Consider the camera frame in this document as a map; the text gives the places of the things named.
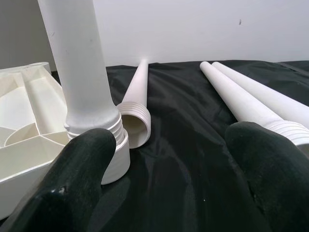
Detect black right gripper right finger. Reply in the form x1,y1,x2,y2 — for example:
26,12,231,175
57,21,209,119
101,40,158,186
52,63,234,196
225,120,309,232

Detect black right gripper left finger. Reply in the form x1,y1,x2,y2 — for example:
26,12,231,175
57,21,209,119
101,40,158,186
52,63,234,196
0,128,117,232

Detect white plastic table top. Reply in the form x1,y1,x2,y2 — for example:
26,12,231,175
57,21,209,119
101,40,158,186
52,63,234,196
0,61,131,194

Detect white plastic table leg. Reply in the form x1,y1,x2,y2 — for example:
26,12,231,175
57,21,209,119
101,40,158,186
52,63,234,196
211,61,309,129
199,61,309,152
115,57,152,148
37,0,124,145

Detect black cloth table cover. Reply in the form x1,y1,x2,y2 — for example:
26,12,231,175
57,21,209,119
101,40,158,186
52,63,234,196
49,59,309,232

